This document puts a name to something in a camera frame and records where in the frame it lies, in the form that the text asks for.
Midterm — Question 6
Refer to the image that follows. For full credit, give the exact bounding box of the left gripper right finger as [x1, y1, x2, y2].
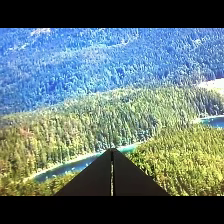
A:
[111, 148, 170, 197]

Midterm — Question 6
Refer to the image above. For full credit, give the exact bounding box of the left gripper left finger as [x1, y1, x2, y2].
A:
[54, 148, 112, 197]

